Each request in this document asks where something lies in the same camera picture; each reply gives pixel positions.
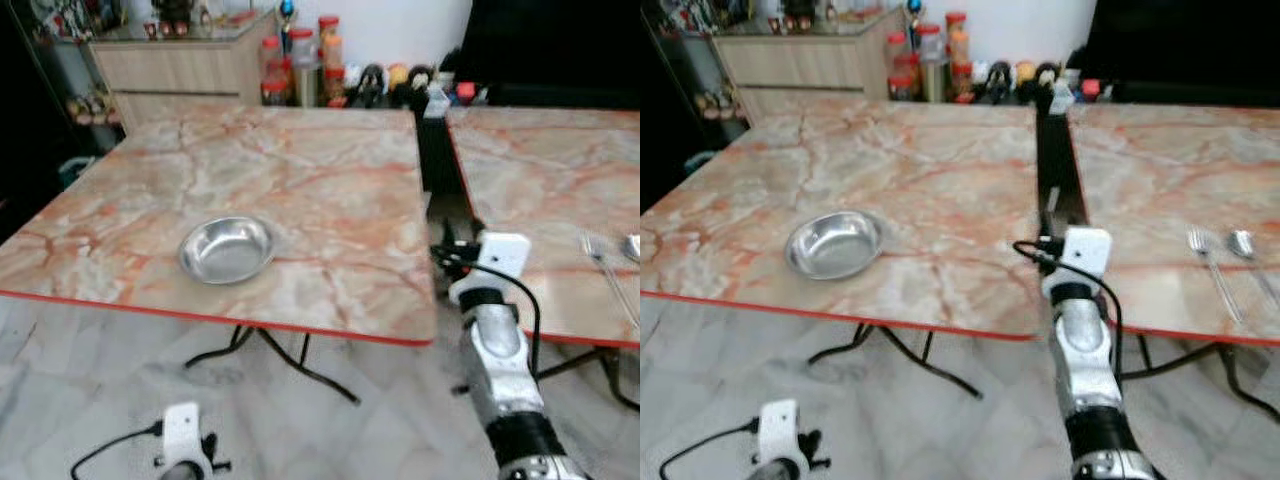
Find dark display shelf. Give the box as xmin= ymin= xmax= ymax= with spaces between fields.
xmin=0 ymin=0 xmax=106 ymax=216
xmin=640 ymin=0 xmax=731 ymax=201

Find light wooden cabinet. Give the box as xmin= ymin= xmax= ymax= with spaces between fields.
xmin=712 ymin=10 xmax=906 ymax=126
xmin=88 ymin=12 xmax=279 ymax=131

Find steel canister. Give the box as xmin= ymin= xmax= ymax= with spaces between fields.
xmin=293 ymin=62 xmax=321 ymax=108
xmin=920 ymin=58 xmax=949 ymax=103

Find large steel bowl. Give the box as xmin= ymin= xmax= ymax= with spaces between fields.
xmin=785 ymin=210 xmax=885 ymax=282
xmin=178 ymin=215 xmax=277 ymax=286

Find black television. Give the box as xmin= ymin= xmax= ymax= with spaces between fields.
xmin=1080 ymin=0 xmax=1280 ymax=81
xmin=455 ymin=0 xmax=641 ymax=86

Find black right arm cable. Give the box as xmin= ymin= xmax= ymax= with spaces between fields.
xmin=1012 ymin=237 xmax=1126 ymax=381
xmin=430 ymin=240 xmax=543 ymax=381

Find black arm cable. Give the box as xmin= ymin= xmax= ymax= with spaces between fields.
xmin=430 ymin=240 xmax=543 ymax=381
xmin=1012 ymin=237 xmax=1126 ymax=381
xmin=70 ymin=422 xmax=166 ymax=480
xmin=660 ymin=420 xmax=763 ymax=480

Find silver metal fork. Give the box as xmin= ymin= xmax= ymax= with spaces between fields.
xmin=580 ymin=232 xmax=641 ymax=329
xmin=1187 ymin=228 xmax=1248 ymax=326

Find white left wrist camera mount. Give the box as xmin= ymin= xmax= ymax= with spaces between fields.
xmin=757 ymin=400 xmax=809 ymax=480
xmin=160 ymin=402 xmax=213 ymax=480

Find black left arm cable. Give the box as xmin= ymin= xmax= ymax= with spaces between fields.
xmin=660 ymin=420 xmax=763 ymax=480
xmin=70 ymin=422 xmax=166 ymax=480

